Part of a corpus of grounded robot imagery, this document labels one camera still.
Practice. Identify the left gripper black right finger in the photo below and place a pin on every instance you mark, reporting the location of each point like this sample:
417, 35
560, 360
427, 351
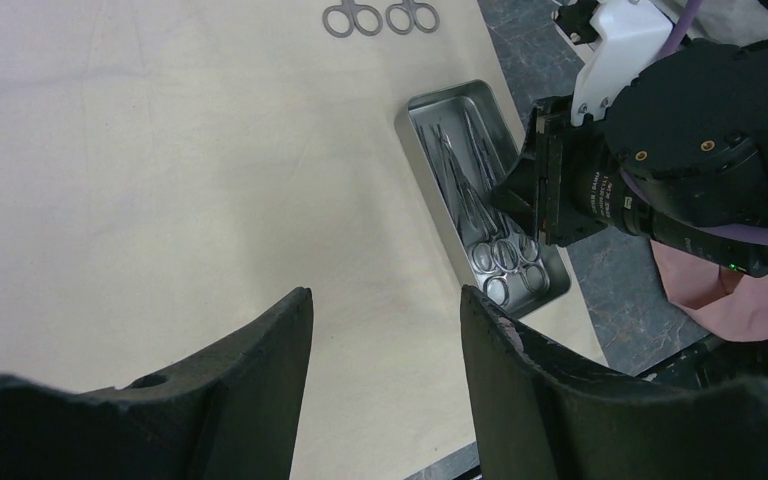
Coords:
543, 411

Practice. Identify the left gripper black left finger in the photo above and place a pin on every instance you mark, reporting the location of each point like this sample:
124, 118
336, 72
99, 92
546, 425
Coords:
229, 411

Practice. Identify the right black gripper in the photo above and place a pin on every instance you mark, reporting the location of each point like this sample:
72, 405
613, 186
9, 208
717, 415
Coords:
537, 192

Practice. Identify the metal instrument tray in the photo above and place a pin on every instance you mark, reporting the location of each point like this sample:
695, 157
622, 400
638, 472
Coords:
444, 107

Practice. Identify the steel scissors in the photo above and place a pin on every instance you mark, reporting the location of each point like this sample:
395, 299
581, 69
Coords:
404, 17
348, 17
504, 261

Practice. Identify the beige cloth wrap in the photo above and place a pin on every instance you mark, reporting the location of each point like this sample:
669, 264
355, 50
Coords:
171, 169

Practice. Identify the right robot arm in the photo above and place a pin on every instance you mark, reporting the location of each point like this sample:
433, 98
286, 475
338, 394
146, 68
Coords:
680, 158

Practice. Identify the steel scissors in tray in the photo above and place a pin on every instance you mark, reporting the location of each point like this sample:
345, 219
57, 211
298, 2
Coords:
504, 261

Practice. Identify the steel forceps in tray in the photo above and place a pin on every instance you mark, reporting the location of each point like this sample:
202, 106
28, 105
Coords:
450, 185

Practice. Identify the pink crumpled cloth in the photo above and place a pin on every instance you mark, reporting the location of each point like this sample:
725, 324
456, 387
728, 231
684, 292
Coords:
728, 304

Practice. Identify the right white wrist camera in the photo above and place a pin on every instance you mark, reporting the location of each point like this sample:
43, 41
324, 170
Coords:
616, 40

